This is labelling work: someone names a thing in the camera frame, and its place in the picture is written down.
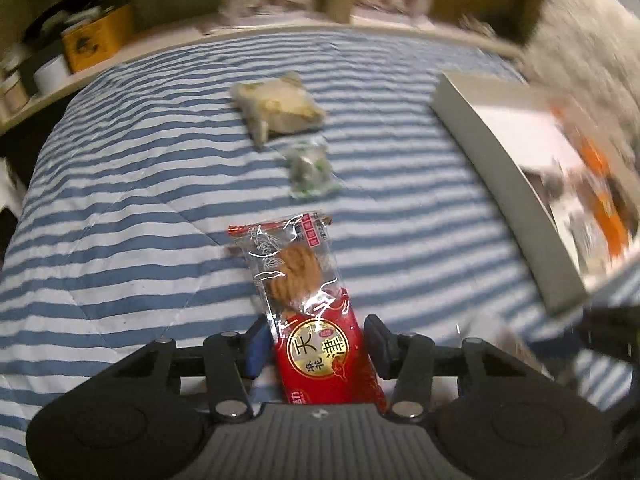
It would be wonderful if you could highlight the red biscuit packet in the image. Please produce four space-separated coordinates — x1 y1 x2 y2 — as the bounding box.
228 211 386 411

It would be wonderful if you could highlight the small green candy packet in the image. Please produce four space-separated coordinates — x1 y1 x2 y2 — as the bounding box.
283 138 341 200

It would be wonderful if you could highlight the orange snack bag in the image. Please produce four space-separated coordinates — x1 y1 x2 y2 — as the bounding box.
551 105 630 258

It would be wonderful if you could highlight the cream yellow pastry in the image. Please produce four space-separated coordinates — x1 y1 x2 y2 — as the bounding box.
230 72 326 150

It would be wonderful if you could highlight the blue white striped blanket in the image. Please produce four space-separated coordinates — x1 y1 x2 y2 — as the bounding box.
0 29 640 480

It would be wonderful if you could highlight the white cardboard tray box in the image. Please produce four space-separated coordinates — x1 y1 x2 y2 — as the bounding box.
431 72 639 313

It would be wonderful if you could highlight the white cup on shelf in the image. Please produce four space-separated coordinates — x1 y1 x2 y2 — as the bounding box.
34 54 70 96

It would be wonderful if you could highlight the yellow cardboard box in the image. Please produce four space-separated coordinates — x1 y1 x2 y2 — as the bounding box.
62 3 134 73

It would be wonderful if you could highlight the fluffy white pillow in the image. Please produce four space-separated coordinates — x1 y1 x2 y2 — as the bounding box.
518 0 639 166

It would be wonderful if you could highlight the wooden headboard shelf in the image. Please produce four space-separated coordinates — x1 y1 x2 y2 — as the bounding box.
0 0 557 137

